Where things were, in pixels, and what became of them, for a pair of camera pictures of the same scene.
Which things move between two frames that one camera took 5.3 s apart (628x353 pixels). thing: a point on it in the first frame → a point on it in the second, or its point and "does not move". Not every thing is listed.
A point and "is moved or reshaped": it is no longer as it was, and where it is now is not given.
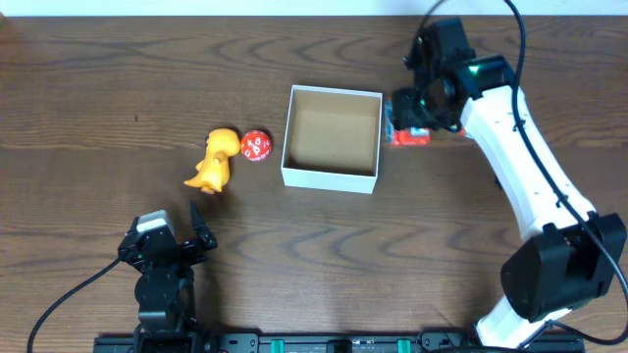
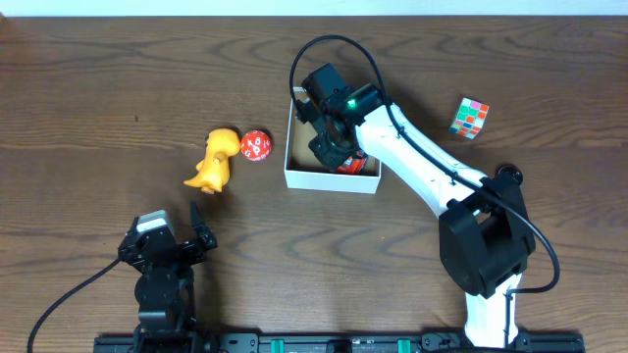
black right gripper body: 405,109 → 323,148
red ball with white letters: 256,145 does not move
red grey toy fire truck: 407,136 is moved or reshaped
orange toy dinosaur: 213,172 does not move
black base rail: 196,341 does not move
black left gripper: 173,247 does not move
